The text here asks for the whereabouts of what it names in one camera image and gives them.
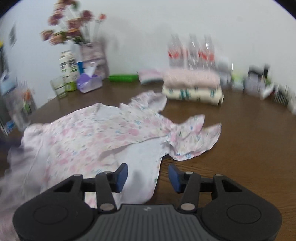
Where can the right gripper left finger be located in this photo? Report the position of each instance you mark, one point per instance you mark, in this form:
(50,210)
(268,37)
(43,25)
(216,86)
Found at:
(69,209)

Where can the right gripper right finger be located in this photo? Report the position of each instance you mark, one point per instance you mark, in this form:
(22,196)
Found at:
(219,208)

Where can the floral pink white garment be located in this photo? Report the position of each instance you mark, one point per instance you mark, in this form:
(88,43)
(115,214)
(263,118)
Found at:
(96,139)

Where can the folded cream patterned cloth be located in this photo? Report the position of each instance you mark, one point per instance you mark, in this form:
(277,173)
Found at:
(205,95)

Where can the clear drinking glass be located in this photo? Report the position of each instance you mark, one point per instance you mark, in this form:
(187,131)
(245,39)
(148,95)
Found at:
(59,87)

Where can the purple tissue pack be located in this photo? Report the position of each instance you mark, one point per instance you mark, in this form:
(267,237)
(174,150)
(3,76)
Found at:
(88,80)

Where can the cluttered small items pile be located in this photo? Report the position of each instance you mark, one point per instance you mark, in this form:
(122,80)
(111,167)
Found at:
(255,83)

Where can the folded pink cloth stack top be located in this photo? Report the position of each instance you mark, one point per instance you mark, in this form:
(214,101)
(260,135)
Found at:
(184,78)

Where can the green tube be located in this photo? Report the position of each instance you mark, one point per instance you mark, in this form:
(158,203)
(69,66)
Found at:
(123,77)

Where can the right clear water bottle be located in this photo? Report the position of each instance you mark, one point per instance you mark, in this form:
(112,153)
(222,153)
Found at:
(208,53)

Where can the small folded pink cloth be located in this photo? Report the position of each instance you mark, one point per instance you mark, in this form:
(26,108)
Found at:
(149,75)

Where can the middle clear water bottle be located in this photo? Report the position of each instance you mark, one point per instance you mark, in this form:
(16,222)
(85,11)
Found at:
(193,52)

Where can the pink floral vase wrap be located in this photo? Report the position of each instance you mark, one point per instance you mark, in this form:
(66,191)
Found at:
(95,52)

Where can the dried pink flower bouquet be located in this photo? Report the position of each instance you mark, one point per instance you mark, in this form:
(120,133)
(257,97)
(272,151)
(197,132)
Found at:
(72,24)

